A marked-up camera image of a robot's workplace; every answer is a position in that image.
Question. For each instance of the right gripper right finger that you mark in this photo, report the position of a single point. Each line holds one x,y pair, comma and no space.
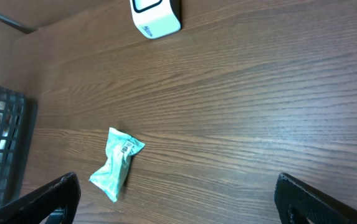
298,202

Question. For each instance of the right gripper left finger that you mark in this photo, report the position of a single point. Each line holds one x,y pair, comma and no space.
55,202

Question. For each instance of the mint green wipes packet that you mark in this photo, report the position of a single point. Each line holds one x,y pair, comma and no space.
120,149

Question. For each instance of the white barcode scanner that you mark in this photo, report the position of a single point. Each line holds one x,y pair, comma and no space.
156,18

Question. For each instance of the grey plastic shopping basket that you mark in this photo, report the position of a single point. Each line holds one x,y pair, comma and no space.
17,118

